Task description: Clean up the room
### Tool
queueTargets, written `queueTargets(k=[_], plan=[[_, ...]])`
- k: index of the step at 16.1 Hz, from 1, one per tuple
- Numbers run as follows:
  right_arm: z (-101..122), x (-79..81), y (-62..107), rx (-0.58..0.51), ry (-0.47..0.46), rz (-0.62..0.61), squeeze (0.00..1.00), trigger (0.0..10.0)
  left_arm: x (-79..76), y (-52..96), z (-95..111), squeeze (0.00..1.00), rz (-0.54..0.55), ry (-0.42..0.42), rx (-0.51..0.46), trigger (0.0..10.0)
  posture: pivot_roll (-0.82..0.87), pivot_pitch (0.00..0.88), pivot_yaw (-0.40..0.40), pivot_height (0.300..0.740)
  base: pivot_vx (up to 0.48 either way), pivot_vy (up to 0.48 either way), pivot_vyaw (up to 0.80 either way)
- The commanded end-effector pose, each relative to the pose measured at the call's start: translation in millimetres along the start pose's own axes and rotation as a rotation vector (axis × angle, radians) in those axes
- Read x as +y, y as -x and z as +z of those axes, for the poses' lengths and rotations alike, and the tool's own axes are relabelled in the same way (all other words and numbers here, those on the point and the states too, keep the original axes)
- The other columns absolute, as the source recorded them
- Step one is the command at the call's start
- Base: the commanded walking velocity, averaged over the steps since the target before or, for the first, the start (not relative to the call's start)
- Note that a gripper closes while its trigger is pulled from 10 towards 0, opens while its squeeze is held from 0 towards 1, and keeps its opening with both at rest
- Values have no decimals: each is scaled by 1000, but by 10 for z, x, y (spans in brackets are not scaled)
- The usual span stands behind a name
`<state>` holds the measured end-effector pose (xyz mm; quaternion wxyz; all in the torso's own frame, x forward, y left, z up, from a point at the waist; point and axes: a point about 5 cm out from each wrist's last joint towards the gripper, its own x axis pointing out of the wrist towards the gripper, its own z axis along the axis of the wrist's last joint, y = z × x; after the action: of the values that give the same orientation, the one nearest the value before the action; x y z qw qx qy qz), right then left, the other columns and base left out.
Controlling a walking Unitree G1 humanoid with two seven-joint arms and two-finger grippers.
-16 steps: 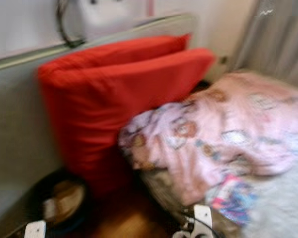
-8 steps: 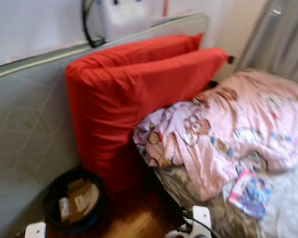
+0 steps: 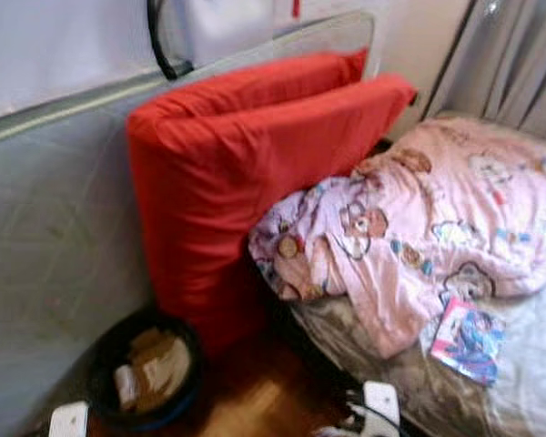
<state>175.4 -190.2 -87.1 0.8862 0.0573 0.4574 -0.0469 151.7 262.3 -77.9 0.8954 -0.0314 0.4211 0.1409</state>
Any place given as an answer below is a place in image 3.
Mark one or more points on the colourful comic book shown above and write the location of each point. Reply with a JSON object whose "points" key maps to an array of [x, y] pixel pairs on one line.
{"points": [[466, 341]]}

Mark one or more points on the green quilted mattress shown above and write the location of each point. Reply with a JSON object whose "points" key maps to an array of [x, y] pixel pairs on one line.
{"points": [[55, 255]]}

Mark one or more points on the black round waste bin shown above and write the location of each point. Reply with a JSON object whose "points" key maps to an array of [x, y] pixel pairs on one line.
{"points": [[100, 364]]}

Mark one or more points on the brown cardboard scrap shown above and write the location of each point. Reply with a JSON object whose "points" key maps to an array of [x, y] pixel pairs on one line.
{"points": [[159, 364]]}

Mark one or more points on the red folded cushion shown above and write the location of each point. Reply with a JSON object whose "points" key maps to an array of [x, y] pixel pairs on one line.
{"points": [[218, 173]]}

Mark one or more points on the black hoop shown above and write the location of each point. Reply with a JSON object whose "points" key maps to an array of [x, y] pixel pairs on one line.
{"points": [[156, 50]]}

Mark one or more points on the small red tag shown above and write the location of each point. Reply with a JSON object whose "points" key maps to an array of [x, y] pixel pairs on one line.
{"points": [[297, 8]]}

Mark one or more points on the pink cartoon print blanket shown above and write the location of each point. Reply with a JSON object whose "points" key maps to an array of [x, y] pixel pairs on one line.
{"points": [[419, 218]]}

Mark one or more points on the grey floral bed sheet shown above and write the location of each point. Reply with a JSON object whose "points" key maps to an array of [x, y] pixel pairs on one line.
{"points": [[400, 382]]}

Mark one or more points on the grey curtain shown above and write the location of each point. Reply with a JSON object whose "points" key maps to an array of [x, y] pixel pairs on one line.
{"points": [[510, 64]]}

